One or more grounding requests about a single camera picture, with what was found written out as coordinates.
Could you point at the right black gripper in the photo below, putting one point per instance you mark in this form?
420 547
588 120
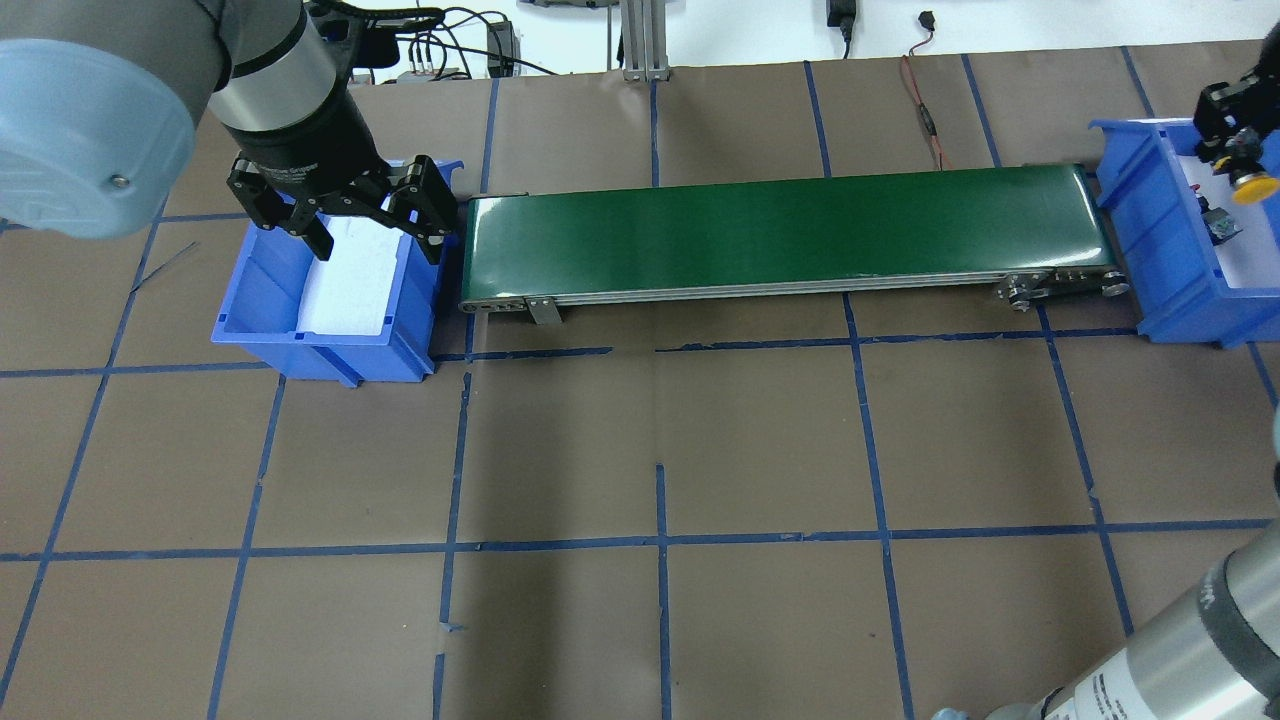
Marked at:
1228 118

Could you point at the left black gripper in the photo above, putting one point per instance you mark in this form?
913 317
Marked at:
305 147

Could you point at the yellow push button switch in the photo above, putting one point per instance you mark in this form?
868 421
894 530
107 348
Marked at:
1239 159

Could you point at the red push button switch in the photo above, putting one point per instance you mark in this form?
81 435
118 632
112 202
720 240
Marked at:
1220 224

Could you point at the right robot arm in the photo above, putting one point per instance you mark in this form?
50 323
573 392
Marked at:
1212 653

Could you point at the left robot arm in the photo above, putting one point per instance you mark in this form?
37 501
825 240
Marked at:
102 101

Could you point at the white foam pad left bin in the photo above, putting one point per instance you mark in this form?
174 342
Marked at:
349 294

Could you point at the white foam pad bin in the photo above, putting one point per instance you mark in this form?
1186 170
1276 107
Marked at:
349 294
1249 260

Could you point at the left blue plastic bin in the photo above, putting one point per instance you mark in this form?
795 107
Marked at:
260 309

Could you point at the blue plastic bin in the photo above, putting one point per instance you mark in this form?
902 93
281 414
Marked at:
1167 253
260 309

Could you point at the white foam pad right bin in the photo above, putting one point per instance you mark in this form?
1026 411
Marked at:
1249 260

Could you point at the right blue plastic bin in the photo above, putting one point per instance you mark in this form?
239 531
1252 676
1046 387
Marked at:
1167 253

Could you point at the black power adapter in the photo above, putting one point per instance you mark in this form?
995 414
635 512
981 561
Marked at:
501 49

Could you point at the green conveyor belt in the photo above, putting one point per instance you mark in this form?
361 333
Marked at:
1032 234

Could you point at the aluminium frame post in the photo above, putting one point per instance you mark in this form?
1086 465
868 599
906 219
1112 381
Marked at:
644 41

